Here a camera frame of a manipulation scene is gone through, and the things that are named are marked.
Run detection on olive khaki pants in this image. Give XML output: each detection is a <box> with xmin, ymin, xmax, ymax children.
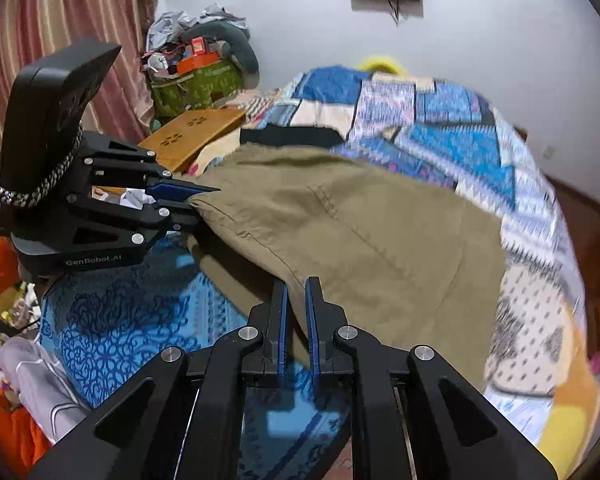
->
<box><xmin>192</xmin><ymin>144</ymin><xmax>505</xmax><ymax>388</ymax></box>

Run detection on wooden lap desk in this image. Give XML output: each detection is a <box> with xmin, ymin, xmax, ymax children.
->
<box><xmin>92</xmin><ymin>107</ymin><xmax>247</xmax><ymax>196</ymax></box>

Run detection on blue patchwork bedspread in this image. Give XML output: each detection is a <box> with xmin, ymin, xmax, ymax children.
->
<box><xmin>40</xmin><ymin>67</ymin><xmax>600</xmax><ymax>478</ymax></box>

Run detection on green patterned bag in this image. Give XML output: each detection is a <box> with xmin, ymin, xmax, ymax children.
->
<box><xmin>150</xmin><ymin>60</ymin><xmax>244</xmax><ymax>119</ymax></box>

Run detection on folded black garment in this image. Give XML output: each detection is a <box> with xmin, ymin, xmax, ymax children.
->
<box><xmin>239</xmin><ymin>125</ymin><xmax>344</xmax><ymax>150</ymax></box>

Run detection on orange box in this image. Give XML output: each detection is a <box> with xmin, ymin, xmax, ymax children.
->
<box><xmin>176</xmin><ymin>52</ymin><xmax>221</xmax><ymax>75</ymax></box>

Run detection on grey plush toy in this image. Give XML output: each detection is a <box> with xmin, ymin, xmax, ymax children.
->
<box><xmin>180</xmin><ymin>21</ymin><xmax>260</xmax><ymax>75</ymax></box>

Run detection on striped pink curtain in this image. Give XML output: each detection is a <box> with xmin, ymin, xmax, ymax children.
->
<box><xmin>0</xmin><ymin>0</ymin><xmax>157</xmax><ymax>151</ymax></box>

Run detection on yellow curved headboard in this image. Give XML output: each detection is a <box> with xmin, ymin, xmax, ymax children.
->
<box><xmin>356</xmin><ymin>55</ymin><xmax>407</xmax><ymax>76</ymax></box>

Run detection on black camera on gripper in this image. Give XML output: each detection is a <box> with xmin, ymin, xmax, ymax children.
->
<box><xmin>0</xmin><ymin>39</ymin><xmax>121</xmax><ymax>207</ymax></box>

